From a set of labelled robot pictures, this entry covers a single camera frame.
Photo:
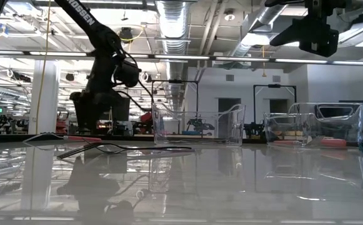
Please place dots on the large silver air duct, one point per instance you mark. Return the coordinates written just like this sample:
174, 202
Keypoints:
256, 22

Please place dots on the black ceiling device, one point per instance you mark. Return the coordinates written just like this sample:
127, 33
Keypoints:
126, 34

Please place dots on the black metal frame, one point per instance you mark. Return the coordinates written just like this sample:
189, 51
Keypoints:
275, 85

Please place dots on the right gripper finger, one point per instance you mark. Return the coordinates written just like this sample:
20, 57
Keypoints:
289, 37

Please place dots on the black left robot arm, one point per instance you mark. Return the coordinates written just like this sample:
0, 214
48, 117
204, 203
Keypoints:
87, 22

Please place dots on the small background robot arm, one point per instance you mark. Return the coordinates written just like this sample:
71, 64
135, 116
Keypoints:
200, 125

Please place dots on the white building column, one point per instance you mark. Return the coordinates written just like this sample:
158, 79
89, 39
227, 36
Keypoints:
51, 100

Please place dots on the round silver air duct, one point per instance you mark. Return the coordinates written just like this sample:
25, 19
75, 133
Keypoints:
173, 25

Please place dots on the red cart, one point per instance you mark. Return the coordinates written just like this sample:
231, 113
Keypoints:
62, 126

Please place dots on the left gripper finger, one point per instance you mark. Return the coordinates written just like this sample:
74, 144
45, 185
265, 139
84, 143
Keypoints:
82, 118
97, 118

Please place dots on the grey wall vent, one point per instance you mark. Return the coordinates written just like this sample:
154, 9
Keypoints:
276, 78
230, 77

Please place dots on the long ceiling light bar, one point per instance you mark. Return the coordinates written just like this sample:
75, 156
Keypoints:
181, 57

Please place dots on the clear plastic bin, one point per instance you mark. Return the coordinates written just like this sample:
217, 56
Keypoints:
293, 128
231, 125

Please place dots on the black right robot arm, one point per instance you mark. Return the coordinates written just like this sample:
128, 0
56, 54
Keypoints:
317, 7

